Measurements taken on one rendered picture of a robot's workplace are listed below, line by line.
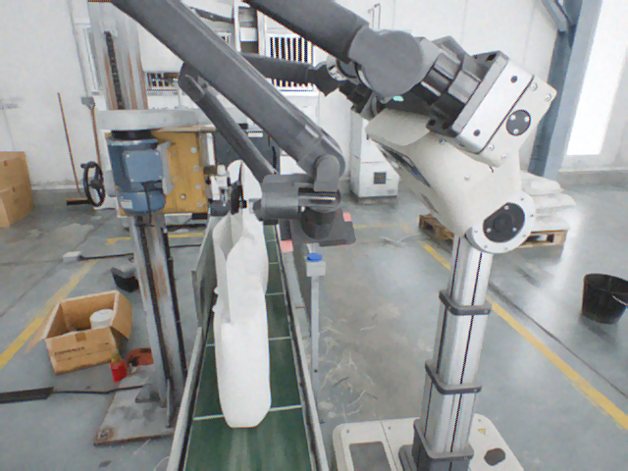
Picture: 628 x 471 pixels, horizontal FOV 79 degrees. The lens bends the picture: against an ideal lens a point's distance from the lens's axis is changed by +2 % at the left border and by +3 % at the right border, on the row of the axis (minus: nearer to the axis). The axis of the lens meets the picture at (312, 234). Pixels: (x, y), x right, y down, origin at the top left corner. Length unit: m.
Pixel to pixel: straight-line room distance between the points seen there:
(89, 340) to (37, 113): 4.10
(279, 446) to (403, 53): 1.23
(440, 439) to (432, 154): 0.90
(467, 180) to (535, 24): 6.13
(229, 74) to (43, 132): 5.63
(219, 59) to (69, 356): 2.21
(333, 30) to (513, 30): 6.17
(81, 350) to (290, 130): 2.17
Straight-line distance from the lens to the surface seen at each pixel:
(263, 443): 1.45
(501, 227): 0.95
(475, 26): 6.37
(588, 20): 6.87
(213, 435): 1.50
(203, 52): 0.56
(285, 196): 0.59
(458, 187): 0.77
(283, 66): 1.15
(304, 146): 0.56
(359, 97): 1.15
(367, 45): 0.53
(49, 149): 6.15
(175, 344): 1.93
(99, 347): 2.54
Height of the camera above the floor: 1.48
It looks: 21 degrees down
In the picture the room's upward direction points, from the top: straight up
